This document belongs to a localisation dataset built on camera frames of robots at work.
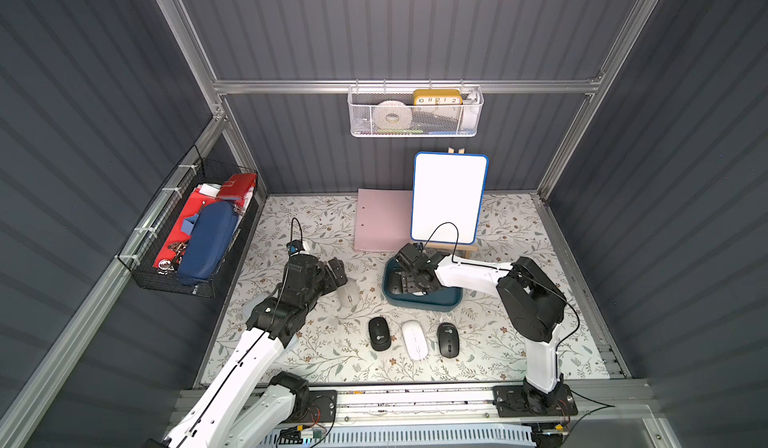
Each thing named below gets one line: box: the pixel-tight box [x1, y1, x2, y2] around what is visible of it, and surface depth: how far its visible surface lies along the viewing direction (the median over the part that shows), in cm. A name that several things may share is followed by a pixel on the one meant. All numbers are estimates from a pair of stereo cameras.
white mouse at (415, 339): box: [401, 319, 429, 361], surface depth 84 cm
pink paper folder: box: [354, 188, 413, 252], surface depth 114 cm
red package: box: [153, 173, 257, 268], surface depth 77 cm
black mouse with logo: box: [368, 316, 391, 351], surface depth 86 cm
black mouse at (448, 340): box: [437, 322, 460, 359], surface depth 84 cm
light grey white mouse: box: [337, 278, 360, 308], surface depth 92 cm
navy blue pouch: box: [178, 201, 238, 281], surface depth 70 cm
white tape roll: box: [374, 100, 412, 130], surface depth 86 cm
